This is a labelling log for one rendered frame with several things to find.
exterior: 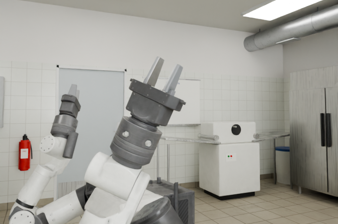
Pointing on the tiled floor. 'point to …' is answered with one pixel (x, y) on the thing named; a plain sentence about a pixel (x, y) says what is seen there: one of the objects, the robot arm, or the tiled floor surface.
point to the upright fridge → (314, 129)
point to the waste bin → (282, 164)
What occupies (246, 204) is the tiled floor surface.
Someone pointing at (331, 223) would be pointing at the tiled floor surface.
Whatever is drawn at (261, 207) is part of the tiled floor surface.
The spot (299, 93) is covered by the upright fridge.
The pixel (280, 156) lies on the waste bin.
